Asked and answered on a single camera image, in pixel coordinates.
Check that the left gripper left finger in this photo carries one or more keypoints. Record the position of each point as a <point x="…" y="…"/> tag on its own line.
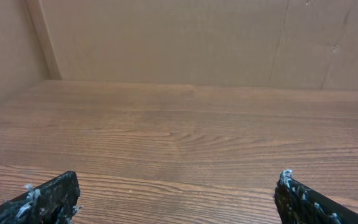
<point x="54" y="202"/>

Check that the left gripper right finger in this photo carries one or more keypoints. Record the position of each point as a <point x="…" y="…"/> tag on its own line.
<point x="296" y="203"/>

